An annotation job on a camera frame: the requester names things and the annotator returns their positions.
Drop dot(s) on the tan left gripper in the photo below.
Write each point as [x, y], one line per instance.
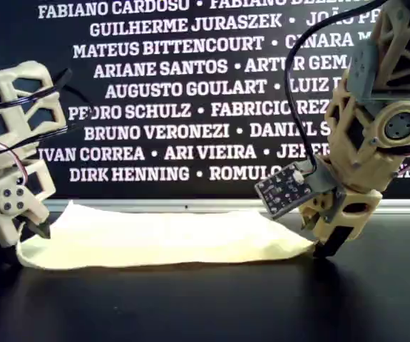
[39, 178]

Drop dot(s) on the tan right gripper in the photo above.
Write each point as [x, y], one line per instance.
[365, 201]

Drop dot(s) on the cream yellow cloth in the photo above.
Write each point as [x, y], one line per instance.
[169, 238]

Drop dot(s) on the tan lattice right robot arm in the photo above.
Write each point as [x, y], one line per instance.
[361, 142]

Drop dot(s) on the tan lattice left robot arm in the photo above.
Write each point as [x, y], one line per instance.
[8, 85]

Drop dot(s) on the black banner with white names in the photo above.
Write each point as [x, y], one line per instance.
[226, 192]

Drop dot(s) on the right wrist camera circuit board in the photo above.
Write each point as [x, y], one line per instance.
[283, 190]

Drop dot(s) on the aluminium table frame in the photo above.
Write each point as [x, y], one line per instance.
[226, 206]

